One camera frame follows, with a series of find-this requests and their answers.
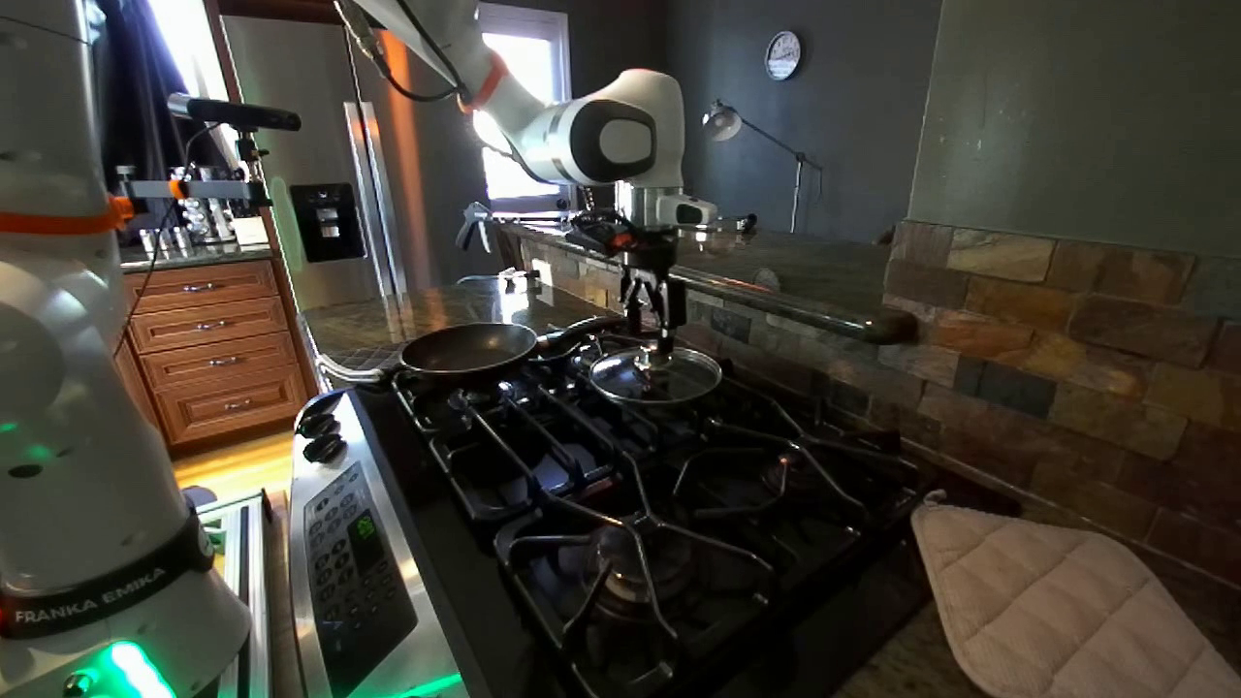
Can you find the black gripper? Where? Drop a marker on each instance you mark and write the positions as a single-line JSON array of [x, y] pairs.
[[648, 269]]

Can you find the glass lid with metal knob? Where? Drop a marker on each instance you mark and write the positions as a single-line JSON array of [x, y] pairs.
[[683, 381]]

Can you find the black frying pan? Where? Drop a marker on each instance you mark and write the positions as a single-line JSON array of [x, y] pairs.
[[466, 350]]

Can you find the black gas stove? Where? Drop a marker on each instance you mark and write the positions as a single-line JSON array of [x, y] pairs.
[[545, 516]]

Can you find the black stove knob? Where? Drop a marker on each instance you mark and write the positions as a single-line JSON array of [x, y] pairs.
[[319, 409], [327, 447]]

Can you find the granite bar counter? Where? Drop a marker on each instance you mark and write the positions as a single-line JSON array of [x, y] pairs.
[[776, 273]]

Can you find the metal desk lamp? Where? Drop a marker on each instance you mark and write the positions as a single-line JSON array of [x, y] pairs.
[[760, 130]]

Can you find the stainless steel refrigerator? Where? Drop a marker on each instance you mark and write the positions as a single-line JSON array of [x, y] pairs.
[[389, 219]]

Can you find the bright window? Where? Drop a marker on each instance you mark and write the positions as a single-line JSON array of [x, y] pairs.
[[536, 54]]

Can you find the wooden drawer cabinet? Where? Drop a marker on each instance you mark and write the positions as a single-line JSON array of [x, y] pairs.
[[218, 350]]

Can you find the white quilted pot holder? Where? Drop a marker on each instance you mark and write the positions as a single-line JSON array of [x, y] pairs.
[[1072, 606]]

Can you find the dark hanging cloth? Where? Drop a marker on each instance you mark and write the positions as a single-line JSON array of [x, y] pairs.
[[138, 81]]

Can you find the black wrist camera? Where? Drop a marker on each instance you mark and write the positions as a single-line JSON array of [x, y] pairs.
[[602, 226]]

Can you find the round wall clock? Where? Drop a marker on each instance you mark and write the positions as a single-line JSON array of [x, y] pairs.
[[784, 55]]

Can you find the black stereo camera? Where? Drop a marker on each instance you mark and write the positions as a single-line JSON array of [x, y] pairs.
[[236, 116]]

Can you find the black camera mount rod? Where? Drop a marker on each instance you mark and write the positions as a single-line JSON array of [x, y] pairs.
[[196, 188]]

